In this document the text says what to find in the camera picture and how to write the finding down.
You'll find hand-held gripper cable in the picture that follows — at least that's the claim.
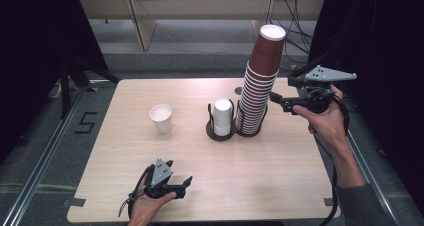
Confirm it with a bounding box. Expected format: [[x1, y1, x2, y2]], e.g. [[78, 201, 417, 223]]
[[318, 93, 351, 226], [118, 164, 156, 219]]

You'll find black tripod stand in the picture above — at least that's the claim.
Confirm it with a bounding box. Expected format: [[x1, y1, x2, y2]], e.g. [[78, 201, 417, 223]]
[[57, 54, 122, 120]]

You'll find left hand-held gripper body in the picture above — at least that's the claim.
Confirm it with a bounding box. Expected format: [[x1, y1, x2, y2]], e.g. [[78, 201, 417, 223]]
[[144, 158, 178, 200]]

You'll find stack of brown paper cups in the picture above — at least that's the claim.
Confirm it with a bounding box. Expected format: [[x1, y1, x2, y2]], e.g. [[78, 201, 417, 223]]
[[235, 24, 287, 136]]

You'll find stack of white paper cups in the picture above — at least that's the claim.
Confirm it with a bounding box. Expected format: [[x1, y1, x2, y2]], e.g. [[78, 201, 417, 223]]
[[213, 98, 235, 137]]

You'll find single white paper cup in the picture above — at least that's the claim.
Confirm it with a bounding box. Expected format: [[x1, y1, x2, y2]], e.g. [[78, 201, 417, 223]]
[[148, 103, 174, 135]]

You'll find left hand-held gripper cable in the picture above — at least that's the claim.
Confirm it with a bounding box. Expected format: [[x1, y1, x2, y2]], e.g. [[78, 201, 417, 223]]
[[118, 164, 156, 219]]

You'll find black double cup holder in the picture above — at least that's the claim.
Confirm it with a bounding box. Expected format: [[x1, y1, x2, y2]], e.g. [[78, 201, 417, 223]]
[[205, 99, 269, 142]]

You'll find aluminium floor rail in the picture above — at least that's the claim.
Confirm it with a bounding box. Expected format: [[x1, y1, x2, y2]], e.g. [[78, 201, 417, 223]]
[[0, 85, 88, 226], [343, 99, 403, 226]]

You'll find person's right hand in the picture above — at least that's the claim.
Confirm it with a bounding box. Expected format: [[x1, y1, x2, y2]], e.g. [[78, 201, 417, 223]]
[[292, 84, 348, 148]]

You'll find beige cabinet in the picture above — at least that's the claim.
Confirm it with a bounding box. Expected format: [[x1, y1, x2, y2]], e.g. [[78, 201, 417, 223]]
[[77, 0, 327, 52]]

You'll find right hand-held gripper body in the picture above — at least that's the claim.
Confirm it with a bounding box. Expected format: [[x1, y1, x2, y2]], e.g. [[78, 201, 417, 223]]
[[297, 64, 358, 115]]

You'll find right hand-held gripper cable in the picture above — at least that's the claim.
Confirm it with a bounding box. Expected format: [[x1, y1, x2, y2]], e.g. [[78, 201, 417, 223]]
[[318, 93, 351, 226]]

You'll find person's left hand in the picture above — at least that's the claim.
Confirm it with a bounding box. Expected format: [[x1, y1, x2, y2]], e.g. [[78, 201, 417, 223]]
[[128, 178, 178, 226]]

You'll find black cable bundle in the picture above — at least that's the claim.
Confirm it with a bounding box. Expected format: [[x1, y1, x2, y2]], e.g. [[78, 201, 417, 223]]
[[268, 0, 316, 70]]

